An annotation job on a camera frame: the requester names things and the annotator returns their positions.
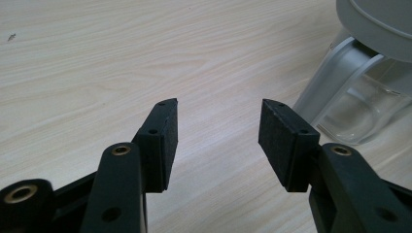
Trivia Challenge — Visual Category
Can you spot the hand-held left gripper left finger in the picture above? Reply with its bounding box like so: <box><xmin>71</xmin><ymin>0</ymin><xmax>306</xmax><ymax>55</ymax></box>
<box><xmin>79</xmin><ymin>97</ymin><xmax>180</xmax><ymax>233</ymax></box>

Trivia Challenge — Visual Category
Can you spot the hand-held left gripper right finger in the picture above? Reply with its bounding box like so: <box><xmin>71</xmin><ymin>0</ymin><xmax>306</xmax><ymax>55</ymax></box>
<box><xmin>257</xmin><ymin>98</ymin><xmax>412</xmax><ymax>233</ymax></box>

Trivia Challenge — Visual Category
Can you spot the clear jar with grey lid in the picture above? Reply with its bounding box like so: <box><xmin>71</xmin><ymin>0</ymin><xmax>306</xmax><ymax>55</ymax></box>
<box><xmin>292</xmin><ymin>0</ymin><xmax>412</xmax><ymax>146</ymax></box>

